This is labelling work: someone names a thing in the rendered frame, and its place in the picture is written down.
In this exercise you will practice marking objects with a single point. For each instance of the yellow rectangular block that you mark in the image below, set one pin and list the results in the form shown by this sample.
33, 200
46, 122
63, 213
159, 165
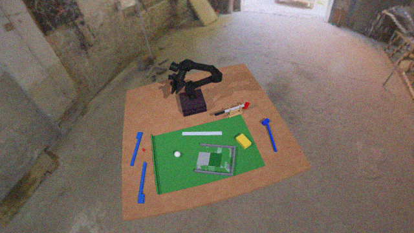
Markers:
243, 141

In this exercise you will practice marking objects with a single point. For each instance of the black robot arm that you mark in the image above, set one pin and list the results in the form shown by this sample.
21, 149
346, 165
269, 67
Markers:
188, 65

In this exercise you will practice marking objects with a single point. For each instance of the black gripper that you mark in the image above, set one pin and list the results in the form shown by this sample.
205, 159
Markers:
178, 85

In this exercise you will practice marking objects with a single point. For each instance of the green flat mat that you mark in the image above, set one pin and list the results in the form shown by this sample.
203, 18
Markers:
177, 173

